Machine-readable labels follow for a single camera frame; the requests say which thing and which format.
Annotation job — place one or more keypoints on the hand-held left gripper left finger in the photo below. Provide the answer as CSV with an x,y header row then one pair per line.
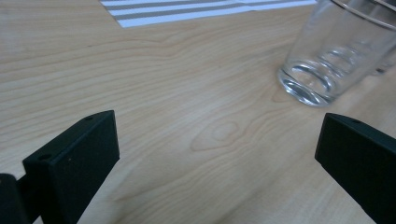
x,y
74,165

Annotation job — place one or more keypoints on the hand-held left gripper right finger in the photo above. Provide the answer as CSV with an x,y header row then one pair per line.
x,y
361,155

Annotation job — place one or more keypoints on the clear drinking glass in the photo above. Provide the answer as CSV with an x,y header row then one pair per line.
x,y
336,53

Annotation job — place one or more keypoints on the grey striped white cloth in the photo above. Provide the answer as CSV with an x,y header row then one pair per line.
x,y
199,11

